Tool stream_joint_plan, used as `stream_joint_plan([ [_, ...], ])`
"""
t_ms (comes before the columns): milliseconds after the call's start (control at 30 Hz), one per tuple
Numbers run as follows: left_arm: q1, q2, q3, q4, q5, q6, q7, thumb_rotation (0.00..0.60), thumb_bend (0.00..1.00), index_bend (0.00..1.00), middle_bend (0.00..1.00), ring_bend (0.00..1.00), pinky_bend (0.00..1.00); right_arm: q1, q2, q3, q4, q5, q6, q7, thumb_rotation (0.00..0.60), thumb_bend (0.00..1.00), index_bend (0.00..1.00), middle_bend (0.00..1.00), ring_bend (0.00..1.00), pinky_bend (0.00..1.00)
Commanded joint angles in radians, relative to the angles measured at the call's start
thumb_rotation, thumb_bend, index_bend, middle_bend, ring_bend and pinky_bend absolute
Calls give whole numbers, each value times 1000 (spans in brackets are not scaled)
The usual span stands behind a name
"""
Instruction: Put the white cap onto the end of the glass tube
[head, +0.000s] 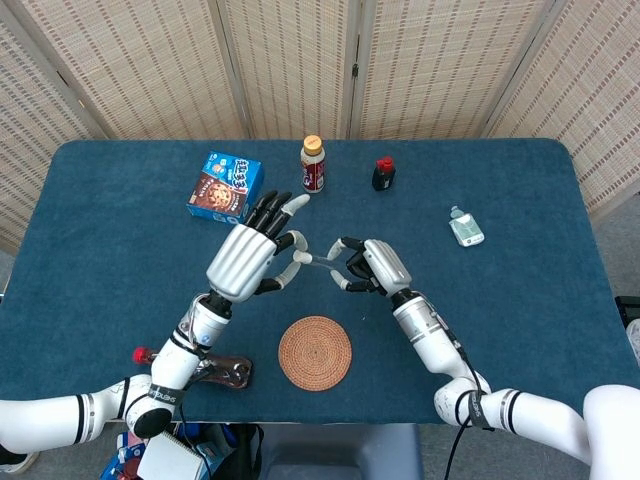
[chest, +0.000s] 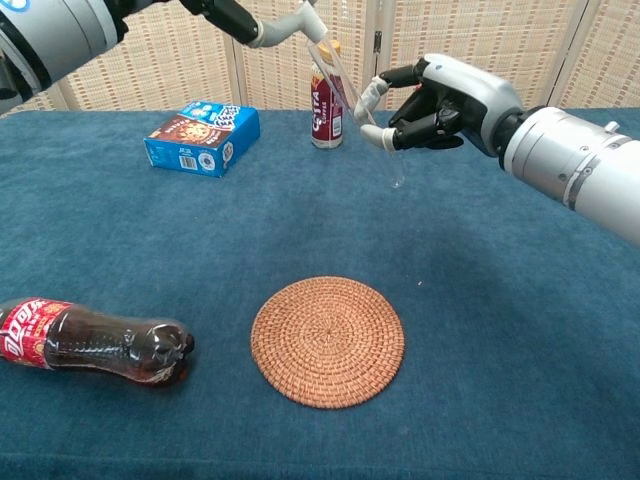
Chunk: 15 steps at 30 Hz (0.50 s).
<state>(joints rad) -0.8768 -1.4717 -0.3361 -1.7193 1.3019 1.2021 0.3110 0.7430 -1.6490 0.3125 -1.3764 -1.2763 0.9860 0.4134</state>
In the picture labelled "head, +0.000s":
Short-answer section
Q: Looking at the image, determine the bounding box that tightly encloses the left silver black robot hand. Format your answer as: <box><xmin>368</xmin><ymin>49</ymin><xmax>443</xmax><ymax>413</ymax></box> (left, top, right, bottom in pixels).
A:
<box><xmin>205</xmin><ymin>189</ymin><xmax>312</xmax><ymax>305</ymax></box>

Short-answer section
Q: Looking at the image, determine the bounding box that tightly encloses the woven bamboo screen panel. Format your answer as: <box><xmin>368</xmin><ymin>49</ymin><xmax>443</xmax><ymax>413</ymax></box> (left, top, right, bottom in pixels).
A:
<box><xmin>349</xmin><ymin>0</ymin><xmax>556</xmax><ymax>141</ymax></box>
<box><xmin>19</xmin><ymin>0</ymin><xmax>251</xmax><ymax>141</ymax></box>
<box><xmin>0</xmin><ymin>0</ymin><xmax>109</xmax><ymax>254</ymax></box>
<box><xmin>482</xmin><ymin>0</ymin><xmax>640</xmax><ymax>224</ymax></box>
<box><xmin>214</xmin><ymin>0</ymin><xmax>361</xmax><ymax>141</ymax></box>

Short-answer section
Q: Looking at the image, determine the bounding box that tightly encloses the blue cookie box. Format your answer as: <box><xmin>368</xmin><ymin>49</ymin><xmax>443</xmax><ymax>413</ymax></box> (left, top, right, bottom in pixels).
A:
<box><xmin>185</xmin><ymin>150</ymin><xmax>265</xmax><ymax>225</ymax></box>

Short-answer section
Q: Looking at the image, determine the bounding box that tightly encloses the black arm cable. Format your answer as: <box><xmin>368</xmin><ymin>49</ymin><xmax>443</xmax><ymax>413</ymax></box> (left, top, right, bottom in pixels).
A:
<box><xmin>429</xmin><ymin>309</ymin><xmax>494</xmax><ymax>480</ymax></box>
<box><xmin>174</xmin><ymin>389</ymin><xmax>214</xmax><ymax>480</ymax></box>

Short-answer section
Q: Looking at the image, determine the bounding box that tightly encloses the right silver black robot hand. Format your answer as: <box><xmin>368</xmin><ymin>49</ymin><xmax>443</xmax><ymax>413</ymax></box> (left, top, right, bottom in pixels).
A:
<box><xmin>327</xmin><ymin>236</ymin><xmax>414</xmax><ymax>299</ymax></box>

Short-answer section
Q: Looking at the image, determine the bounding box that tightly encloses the clear glass test tube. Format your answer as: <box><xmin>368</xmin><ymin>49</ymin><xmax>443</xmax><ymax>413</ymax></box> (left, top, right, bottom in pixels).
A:
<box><xmin>308</xmin><ymin>253</ymin><xmax>346</xmax><ymax>274</ymax></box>

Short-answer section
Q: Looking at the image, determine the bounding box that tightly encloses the coffee bottle with yellow cap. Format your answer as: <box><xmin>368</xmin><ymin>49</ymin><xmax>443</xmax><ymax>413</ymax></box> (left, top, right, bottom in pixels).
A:
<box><xmin>299</xmin><ymin>134</ymin><xmax>328</xmax><ymax>195</ymax></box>

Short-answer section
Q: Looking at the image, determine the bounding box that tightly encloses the blue table cloth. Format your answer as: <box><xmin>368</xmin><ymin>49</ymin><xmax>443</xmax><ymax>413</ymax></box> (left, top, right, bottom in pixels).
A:
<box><xmin>10</xmin><ymin>138</ymin><xmax>626</xmax><ymax>426</ymax></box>

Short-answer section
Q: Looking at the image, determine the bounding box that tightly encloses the white spiral notebook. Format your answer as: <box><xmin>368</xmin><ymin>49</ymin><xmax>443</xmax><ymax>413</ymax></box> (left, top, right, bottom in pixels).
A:
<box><xmin>136</xmin><ymin>429</ymin><xmax>207</xmax><ymax>480</ymax></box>

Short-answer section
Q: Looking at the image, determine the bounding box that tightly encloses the small green white sanitizer bottle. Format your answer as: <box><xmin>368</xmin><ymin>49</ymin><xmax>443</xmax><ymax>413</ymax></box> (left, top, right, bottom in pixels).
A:
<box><xmin>448</xmin><ymin>205</ymin><xmax>486</xmax><ymax>248</ymax></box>

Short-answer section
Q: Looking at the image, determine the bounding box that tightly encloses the black bottle with red cap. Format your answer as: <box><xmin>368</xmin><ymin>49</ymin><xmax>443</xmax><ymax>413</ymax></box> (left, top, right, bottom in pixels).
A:
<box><xmin>371</xmin><ymin>156</ymin><xmax>397</xmax><ymax>193</ymax></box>

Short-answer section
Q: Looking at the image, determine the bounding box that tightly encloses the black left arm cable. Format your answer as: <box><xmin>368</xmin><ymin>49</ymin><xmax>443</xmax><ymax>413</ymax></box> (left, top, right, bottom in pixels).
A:
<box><xmin>174</xmin><ymin>389</ymin><xmax>214</xmax><ymax>480</ymax></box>

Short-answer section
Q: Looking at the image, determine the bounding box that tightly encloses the white shoe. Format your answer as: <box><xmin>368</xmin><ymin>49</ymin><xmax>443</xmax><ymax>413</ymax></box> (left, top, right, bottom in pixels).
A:
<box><xmin>0</xmin><ymin>443</ymin><xmax>40</xmax><ymax>475</ymax></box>

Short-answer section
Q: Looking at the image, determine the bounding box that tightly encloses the blue red snack package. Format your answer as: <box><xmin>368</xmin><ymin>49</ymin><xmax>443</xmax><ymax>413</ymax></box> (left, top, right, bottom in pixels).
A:
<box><xmin>98</xmin><ymin>432</ymin><xmax>151</xmax><ymax>480</ymax></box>

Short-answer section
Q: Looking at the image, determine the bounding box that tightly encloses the cola bottle with red label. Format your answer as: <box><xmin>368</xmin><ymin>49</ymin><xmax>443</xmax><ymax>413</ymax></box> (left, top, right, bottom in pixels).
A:
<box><xmin>132</xmin><ymin>346</ymin><xmax>255</xmax><ymax>390</ymax></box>

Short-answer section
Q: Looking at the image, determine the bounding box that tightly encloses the black box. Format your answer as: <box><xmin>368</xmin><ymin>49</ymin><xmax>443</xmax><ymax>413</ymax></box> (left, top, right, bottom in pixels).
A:
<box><xmin>613</xmin><ymin>295</ymin><xmax>640</xmax><ymax>321</ymax></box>

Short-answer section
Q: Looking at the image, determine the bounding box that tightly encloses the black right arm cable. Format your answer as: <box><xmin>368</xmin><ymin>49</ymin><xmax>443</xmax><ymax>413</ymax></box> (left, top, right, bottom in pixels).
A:
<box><xmin>429</xmin><ymin>309</ymin><xmax>494</xmax><ymax>480</ymax></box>

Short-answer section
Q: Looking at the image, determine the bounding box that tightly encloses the round woven rattan coaster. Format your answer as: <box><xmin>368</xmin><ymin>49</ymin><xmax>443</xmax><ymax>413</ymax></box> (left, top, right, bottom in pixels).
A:
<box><xmin>277</xmin><ymin>315</ymin><xmax>353</xmax><ymax>393</ymax></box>

